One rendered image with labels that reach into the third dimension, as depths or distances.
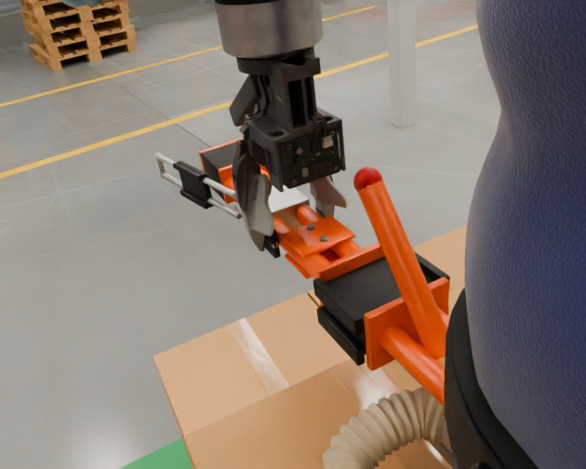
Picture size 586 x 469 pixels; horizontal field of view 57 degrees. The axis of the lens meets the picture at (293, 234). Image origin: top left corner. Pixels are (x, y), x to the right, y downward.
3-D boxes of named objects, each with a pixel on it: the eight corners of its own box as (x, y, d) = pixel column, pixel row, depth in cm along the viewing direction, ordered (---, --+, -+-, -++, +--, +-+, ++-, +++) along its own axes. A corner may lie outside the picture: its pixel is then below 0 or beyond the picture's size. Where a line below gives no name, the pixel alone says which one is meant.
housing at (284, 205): (316, 230, 65) (312, 197, 62) (265, 249, 62) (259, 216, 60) (289, 207, 70) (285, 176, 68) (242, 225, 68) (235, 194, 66)
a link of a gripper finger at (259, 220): (253, 273, 54) (268, 186, 51) (232, 246, 59) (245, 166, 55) (281, 270, 56) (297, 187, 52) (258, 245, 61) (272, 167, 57)
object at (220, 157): (275, 187, 75) (270, 154, 72) (226, 204, 72) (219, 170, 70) (251, 167, 81) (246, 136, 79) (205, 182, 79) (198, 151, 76)
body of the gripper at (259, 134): (278, 200, 50) (258, 70, 43) (243, 168, 57) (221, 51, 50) (349, 175, 52) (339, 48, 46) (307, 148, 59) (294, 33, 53)
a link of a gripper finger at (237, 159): (231, 211, 55) (244, 127, 52) (226, 206, 56) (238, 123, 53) (273, 210, 58) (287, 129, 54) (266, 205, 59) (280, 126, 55)
